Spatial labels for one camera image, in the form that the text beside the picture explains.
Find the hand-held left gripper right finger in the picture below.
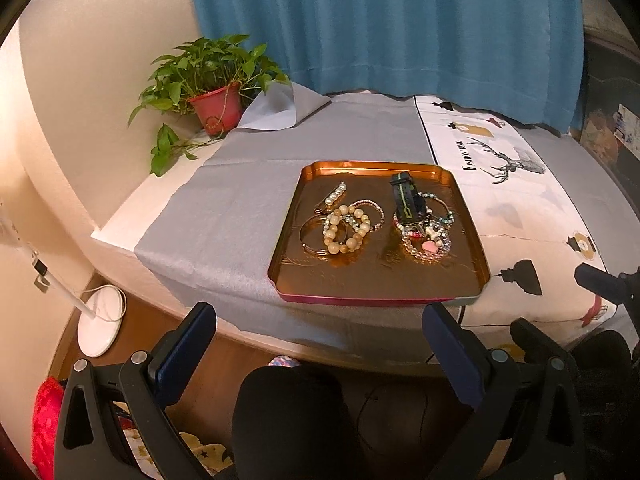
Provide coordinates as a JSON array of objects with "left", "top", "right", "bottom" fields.
[{"left": 421, "top": 301, "right": 588, "bottom": 480}]

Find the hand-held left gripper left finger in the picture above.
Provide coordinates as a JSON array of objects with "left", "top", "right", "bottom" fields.
[{"left": 54, "top": 301, "right": 217, "bottom": 480}]

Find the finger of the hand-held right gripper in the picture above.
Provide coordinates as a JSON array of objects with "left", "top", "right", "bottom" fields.
[
  {"left": 509, "top": 317, "right": 576, "bottom": 366},
  {"left": 574, "top": 264, "right": 640, "bottom": 306}
]

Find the crystal bracelet with pink heart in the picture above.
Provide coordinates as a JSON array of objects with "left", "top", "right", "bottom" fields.
[{"left": 402, "top": 230, "right": 453, "bottom": 263}]

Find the copper metal tray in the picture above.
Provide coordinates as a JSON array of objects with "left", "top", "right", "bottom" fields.
[{"left": 266, "top": 160, "right": 491, "bottom": 307}]

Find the dark bead chain bracelet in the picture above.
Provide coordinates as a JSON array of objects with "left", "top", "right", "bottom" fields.
[{"left": 420, "top": 192, "right": 456, "bottom": 226}]

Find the black watch band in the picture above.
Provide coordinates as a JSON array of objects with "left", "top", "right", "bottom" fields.
[{"left": 390, "top": 172, "right": 428, "bottom": 223}]

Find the beige beaded bracelet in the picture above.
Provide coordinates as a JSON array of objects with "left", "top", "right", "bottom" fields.
[{"left": 322, "top": 204, "right": 373, "bottom": 256}]

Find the thin metal bangle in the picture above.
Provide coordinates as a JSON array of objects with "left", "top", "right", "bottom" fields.
[{"left": 300, "top": 214, "right": 348, "bottom": 256}]

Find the pearl hair clip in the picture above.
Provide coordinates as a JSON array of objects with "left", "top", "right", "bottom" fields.
[{"left": 314, "top": 182, "right": 347, "bottom": 213}]

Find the white floor fan stand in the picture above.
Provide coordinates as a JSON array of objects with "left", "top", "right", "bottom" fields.
[{"left": 0, "top": 200, "right": 128, "bottom": 358}]

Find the white deer printed cloth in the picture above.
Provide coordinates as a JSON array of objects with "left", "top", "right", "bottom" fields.
[{"left": 414, "top": 96, "right": 626, "bottom": 346}]

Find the star printed cloth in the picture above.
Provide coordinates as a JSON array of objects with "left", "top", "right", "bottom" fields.
[{"left": 120, "top": 410, "right": 236, "bottom": 480}]

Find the person's leg in black trousers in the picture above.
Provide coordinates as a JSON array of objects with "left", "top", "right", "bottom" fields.
[{"left": 231, "top": 365, "right": 363, "bottom": 480}]

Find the grey felt cloth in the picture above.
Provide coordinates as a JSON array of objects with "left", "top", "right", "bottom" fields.
[{"left": 135, "top": 82, "right": 636, "bottom": 361}]

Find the red cloth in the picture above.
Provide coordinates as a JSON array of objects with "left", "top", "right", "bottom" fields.
[{"left": 31, "top": 379, "right": 63, "bottom": 480}]

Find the dark cabinet with stickers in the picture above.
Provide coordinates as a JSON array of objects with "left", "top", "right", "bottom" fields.
[{"left": 570, "top": 35, "right": 640, "bottom": 196}]

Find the green potted plant red pot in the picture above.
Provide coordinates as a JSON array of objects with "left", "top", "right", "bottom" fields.
[{"left": 128, "top": 34, "right": 291, "bottom": 177}]

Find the blue curtain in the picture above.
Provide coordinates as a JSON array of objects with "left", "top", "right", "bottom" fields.
[{"left": 184, "top": 0, "right": 586, "bottom": 133}]

